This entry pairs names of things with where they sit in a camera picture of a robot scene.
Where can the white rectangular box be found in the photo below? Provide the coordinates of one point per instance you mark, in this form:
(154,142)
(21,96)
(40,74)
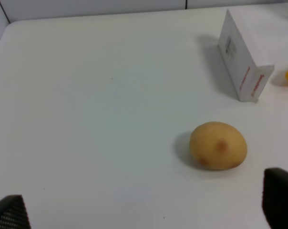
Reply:
(246,61)

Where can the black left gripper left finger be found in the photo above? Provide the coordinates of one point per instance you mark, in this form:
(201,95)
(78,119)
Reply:
(13,213)

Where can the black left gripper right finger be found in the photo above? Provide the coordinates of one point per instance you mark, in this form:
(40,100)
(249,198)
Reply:
(275,198)

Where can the brown potato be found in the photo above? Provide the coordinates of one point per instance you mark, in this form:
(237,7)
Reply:
(217,146)

